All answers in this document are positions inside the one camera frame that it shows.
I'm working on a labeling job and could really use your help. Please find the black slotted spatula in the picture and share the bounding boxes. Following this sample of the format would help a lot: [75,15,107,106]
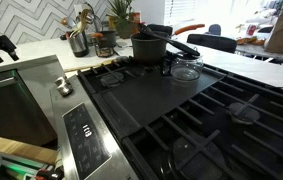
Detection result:
[136,22,201,57]

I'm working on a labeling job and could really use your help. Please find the wooden flat spatula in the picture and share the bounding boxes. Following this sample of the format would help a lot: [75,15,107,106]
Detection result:
[64,58,120,73]

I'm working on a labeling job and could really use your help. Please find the stainless steel dishwasher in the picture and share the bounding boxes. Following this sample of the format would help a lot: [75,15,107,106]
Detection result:
[0,54,66,147]

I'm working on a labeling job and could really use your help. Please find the silver stove knob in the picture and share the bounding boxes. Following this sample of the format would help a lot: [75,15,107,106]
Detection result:
[54,75,74,98]

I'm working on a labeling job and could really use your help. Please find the steel utensil holder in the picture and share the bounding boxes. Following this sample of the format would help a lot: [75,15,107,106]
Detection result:
[65,29,90,58]

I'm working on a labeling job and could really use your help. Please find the wooden spoon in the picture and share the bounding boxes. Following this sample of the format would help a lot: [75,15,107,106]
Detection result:
[70,9,92,38]

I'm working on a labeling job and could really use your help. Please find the metal whisk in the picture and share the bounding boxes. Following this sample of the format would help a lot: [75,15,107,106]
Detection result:
[83,2,104,33]

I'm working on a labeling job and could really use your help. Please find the small dark saucepan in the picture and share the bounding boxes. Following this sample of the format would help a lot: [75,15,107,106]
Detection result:
[95,29,118,49]

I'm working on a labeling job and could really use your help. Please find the green potted plant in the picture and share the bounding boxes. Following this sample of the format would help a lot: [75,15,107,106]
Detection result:
[106,0,139,40]

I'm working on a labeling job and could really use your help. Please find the black griddle plate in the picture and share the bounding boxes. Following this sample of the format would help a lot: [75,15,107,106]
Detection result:
[92,63,227,141]

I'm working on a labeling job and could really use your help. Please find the blue chair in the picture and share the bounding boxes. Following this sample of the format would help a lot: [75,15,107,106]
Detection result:
[208,23,222,36]

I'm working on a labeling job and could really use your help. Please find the black gas stove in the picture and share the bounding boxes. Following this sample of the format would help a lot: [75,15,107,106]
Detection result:
[49,54,283,180]

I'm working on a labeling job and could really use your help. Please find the dark pot with orange handle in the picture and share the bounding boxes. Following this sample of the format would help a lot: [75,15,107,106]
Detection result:
[130,23,206,64]

